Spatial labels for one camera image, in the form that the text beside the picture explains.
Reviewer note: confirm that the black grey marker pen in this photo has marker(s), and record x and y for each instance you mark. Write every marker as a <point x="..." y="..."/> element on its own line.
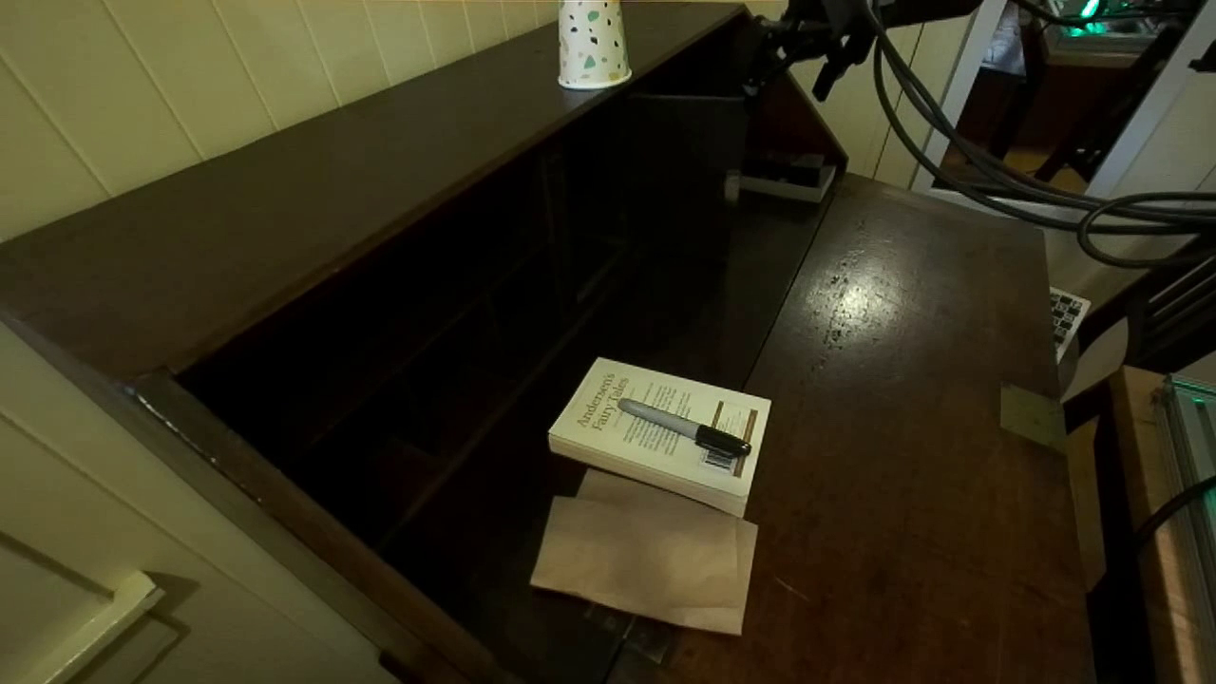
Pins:
<point x="678" y="426"/>

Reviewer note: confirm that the white book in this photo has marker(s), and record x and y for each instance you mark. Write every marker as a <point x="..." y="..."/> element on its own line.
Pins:
<point x="633" y="450"/>

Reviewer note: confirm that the light wooden side table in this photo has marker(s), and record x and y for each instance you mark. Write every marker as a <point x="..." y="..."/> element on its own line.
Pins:
<point x="1160" y="596"/>

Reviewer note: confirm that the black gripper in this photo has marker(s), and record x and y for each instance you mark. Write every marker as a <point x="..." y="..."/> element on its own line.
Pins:
<point x="817" y="28"/>

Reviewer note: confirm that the white perforated panel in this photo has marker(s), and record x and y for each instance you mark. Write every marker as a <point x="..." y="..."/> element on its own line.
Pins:
<point x="1069" y="325"/>

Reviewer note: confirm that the brown paper envelope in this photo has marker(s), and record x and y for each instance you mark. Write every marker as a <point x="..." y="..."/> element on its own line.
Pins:
<point x="646" y="558"/>

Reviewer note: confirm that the small paper label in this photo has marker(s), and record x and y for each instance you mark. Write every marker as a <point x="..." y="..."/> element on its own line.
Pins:
<point x="1030" y="420"/>

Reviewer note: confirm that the dark wooden secretary desk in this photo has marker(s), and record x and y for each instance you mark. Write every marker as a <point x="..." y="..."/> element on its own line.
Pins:
<point x="885" y="479"/>

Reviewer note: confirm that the white paper cup coloured dots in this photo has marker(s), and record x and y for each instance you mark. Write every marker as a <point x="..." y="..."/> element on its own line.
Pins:
<point x="593" y="44"/>

